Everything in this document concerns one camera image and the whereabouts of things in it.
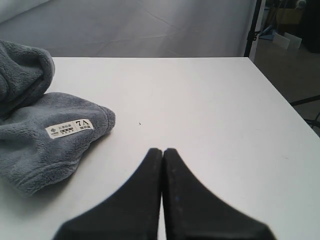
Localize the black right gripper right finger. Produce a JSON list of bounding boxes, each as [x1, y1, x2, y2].
[[162, 148, 275, 240]]

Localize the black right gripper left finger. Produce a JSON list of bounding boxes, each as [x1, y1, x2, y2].
[[54, 148, 163, 240]]

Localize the grey-blue fleece towel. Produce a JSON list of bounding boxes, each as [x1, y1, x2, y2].
[[0, 40, 116, 196]]

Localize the white printed clothing care label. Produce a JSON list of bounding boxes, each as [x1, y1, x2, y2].
[[45, 119, 94, 139]]

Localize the black backdrop stand pole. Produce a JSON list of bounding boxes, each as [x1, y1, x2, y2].
[[243, 0, 266, 60]]

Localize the grey backdrop cloth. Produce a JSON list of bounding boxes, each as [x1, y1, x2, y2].
[[0, 0, 256, 58]]

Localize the white panels in background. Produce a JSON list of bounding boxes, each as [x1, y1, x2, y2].
[[272, 32, 302, 50]]

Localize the cardboard box in background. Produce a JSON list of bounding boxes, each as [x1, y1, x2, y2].
[[264, 7, 305, 34]]

